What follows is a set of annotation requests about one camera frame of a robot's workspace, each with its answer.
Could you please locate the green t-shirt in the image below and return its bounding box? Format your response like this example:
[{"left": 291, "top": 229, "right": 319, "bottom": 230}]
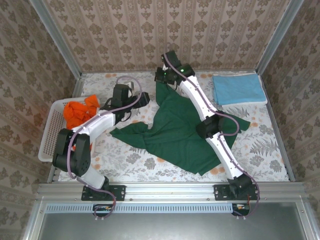
[{"left": 109, "top": 81, "right": 252, "bottom": 177}]

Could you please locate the orange t-shirt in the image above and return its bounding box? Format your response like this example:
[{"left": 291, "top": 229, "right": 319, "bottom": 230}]
[{"left": 62, "top": 94, "right": 101, "bottom": 131}]

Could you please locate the floral tablecloth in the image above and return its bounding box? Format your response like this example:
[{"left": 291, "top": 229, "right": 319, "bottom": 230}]
[{"left": 57, "top": 71, "right": 291, "bottom": 183}]

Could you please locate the folded blue t-shirt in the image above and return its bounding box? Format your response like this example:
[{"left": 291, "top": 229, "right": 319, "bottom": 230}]
[{"left": 211, "top": 73, "right": 266, "bottom": 104}]

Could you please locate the white plastic basket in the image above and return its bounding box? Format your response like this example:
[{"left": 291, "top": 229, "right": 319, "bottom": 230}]
[{"left": 37, "top": 96, "right": 101, "bottom": 163}]

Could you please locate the folded blue towel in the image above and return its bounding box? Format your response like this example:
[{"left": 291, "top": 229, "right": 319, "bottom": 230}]
[{"left": 212, "top": 72, "right": 268, "bottom": 106}]

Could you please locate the black connector board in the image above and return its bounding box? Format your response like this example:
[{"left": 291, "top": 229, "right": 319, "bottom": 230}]
[
  {"left": 231, "top": 203, "right": 251, "bottom": 216},
  {"left": 92, "top": 203, "right": 114, "bottom": 217}
]

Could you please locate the grey metal sheet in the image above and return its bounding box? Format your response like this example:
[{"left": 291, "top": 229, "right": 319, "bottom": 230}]
[{"left": 23, "top": 202, "right": 311, "bottom": 240}]

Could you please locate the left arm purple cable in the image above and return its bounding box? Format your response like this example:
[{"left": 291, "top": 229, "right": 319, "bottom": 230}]
[{"left": 66, "top": 76, "right": 143, "bottom": 221}]

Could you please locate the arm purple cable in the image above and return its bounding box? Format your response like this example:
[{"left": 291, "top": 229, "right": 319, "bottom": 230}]
[
  {"left": 66, "top": 76, "right": 143, "bottom": 221},
  {"left": 160, "top": 53, "right": 261, "bottom": 219}
]

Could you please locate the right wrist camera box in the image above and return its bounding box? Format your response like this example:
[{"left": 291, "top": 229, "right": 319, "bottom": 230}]
[{"left": 161, "top": 50, "right": 181, "bottom": 72}]

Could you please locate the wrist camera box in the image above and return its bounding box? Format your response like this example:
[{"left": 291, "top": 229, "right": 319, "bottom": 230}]
[
  {"left": 111, "top": 82, "right": 135, "bottom": 106},
  {"left": 161, "top": 50, "right": 181, "bottom": 72}
]

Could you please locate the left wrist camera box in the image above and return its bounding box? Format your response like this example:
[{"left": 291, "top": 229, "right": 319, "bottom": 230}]
[{"left": 111, "top": 82, "right": 135, "bottom": 106}]

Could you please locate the aluminium table end rail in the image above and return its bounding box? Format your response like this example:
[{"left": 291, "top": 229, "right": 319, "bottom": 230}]
[{"left": 81, "top": 67, "right": 258, "bottom": 75}]

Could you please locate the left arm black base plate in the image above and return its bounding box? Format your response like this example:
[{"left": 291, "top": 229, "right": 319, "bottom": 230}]
[{"left": 81, "top": 184, "right": 126, "bottom": 202}]

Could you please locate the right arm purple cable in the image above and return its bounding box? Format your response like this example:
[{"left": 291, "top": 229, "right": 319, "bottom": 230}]
[{"left": 160, "top": 53, "right": 261, "bottom": 219}]

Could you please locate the aluminium mounting rail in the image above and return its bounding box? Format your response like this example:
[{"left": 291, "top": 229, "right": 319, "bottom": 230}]
[{"left": 37, "top": 182, "right": 305, "bottom": 201}]

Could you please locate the aluminium corner post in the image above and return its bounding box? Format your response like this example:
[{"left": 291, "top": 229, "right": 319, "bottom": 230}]
[
  {"left": 255, "top": 0, "right": 305, "bottom": 76},
  {"left": 29, "top": 0, "right": 83, "bottom": 78}
]

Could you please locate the grey slotted cable duct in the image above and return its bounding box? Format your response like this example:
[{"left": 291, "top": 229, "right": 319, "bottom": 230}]
[{"left": 46, "top": 202, "right": 232, "bottom": 214}]

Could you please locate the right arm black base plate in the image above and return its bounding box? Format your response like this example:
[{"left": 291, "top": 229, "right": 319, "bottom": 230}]
[{"left": 214, "top": 184, "right": 261, "bottom": 201}]

